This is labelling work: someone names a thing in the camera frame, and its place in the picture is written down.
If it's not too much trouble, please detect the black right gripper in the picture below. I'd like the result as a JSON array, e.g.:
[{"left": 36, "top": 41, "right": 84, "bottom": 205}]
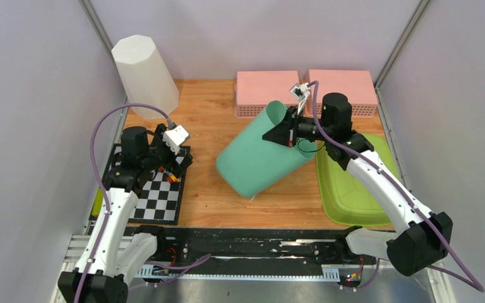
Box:
[{"left": 263, "top": 105, "right": 333, "bottom": 148}]

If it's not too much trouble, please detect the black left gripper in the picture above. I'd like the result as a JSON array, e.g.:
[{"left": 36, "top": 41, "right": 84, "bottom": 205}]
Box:
[{"left": 141, "top": 124, "right": 193, "bottom": 178}]

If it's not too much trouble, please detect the mint green trash bin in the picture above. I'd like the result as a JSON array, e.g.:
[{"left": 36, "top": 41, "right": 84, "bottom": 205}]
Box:
[{"left": 215, "top": 101, "right": 317, "bottom": 198}]

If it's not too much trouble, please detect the pink perforated plastic basket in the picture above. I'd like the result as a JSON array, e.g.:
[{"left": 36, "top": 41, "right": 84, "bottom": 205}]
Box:
[{"left": 234, "top": 71, "right": 299, "bottom": 118}]

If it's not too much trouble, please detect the white translucent bin liner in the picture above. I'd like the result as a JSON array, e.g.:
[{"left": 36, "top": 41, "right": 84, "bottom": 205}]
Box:
[{"left": 111, "top": 35, "right": 179, "bottom": 120}]

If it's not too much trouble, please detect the large lime green tub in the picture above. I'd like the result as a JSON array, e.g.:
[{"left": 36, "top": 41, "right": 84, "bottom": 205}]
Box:
[{"left": 315, "top": 149, "right": 392, "bottom": 227}]

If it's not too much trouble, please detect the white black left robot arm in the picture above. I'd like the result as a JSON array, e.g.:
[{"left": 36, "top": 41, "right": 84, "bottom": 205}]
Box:
[{"left": 57, "top": 124, "right": 193, "bottom": 302}]

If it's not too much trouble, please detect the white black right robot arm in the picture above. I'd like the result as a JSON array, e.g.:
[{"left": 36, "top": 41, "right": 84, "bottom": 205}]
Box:
[{"left": 262, "top": 93, "right": 453, "bottom": 276}]

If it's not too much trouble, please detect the blue yellow toy car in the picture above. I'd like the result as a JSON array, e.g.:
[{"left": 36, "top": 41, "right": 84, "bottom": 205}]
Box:
[{"left": 158, "top": 167, "right": 181, "bottom": 184}]

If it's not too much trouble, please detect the black white checkerboard mat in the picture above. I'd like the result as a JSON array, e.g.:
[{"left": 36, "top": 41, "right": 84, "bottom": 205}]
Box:
[{"left": 89, "top": 143, "right": 191, "bottom": 225}]

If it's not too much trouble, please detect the green orange toy block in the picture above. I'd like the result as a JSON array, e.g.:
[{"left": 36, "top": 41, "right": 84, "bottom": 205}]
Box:
[{"left": 90, "top": 188, "right": 103, "bottom": 218}]

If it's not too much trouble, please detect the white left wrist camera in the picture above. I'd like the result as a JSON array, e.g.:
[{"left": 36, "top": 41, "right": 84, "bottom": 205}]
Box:
[{"left": 163, "top": 126, "right": 190, "bottom": 155}]

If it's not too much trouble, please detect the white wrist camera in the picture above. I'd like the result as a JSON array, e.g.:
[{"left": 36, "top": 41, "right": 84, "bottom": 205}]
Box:
[
  {"left": 289, "top": 83, "right": 311, "bottom": 116},
  {"left": 163, "top": 126, "right": 190, "bottom": 155}
]

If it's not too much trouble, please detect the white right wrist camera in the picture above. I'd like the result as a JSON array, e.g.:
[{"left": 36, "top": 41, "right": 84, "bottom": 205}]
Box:
[{"left": 289, "top": 83, "right": 311, "bottom": 116}]

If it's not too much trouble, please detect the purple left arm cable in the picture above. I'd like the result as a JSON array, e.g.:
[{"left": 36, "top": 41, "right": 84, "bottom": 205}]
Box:
[{"left": 72, "top": 103, "right": 212, "bottom": 303}]

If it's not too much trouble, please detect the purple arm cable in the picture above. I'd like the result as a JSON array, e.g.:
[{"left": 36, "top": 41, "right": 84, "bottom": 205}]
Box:
[
  {"left": 72, "top": 103, "right": 212, "bottom": 303},
  {"left": 307, "top": 80, "right": 485, "bottom": 294}
]

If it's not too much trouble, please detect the left aluminium frame post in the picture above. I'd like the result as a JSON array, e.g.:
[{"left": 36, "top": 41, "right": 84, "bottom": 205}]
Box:
[{"left": 78, "top": 0, "right": 124, "bottom": 89}]

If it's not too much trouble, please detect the aluminium frame post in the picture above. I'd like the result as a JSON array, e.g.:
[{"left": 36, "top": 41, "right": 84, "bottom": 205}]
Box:
[
  {"left": 78, "top": 0, "right": 124, "bottom": 89},
  {"left": 374, "top": 0, "right": 432, "bottom": 91}
]

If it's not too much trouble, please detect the right aluminium frame post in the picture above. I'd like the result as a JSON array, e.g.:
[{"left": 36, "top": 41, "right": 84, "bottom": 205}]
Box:
[{"left": 374, "top": 0, "right": 432, "bottom": 91}]

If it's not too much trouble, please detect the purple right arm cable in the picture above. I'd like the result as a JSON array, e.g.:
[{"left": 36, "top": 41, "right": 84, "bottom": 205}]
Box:
[{"left": 307, "top": 80, "right": 485, "bottom": 294}]

